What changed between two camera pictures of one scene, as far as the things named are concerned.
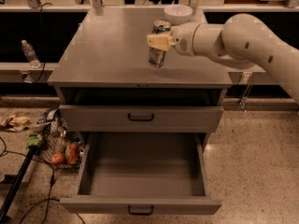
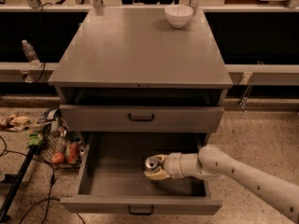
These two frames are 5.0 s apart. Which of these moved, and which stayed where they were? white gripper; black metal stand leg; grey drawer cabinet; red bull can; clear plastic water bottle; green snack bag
Moved: white gripper; red bull can
Stayed: green snack bag; grey drawer cabinet; black metal stand leg; clear plastic water bottle
